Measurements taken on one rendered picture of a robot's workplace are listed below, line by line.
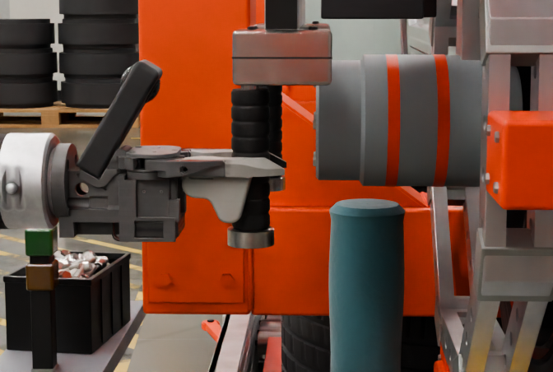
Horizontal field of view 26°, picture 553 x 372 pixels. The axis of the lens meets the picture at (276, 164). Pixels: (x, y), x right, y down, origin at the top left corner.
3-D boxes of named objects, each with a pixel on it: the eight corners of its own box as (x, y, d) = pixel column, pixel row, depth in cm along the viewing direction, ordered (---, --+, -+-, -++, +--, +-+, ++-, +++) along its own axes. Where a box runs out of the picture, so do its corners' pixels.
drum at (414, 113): (522, 197, 121) (527, 57, 119) (312, 195, 122) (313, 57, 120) (502, 177, 135) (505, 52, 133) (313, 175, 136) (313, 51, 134)
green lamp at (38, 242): (53, 257, 169) (52, 229, 168) (24, 257, 169) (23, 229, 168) (58, 251, 172) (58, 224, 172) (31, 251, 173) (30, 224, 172)
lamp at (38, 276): (53, 291, 169) (53, 264, 169) (25, 291, 169) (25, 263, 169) (59, 285, 173) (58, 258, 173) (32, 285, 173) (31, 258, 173)
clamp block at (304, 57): (332, 86, 108) (332, 26, 107) (231, 86, 108) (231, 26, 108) (332, 81, 113) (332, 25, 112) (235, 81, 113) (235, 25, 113)
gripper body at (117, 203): (192, 227, 117) (68, 226, 117) (191, 139, 115) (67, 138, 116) (183, 243, 109) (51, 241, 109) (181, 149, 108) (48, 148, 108)
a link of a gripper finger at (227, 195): (285, 221, 110) (188, 217, 112) (285, 157, 109) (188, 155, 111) (277, 228, 107) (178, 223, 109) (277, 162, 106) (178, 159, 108)
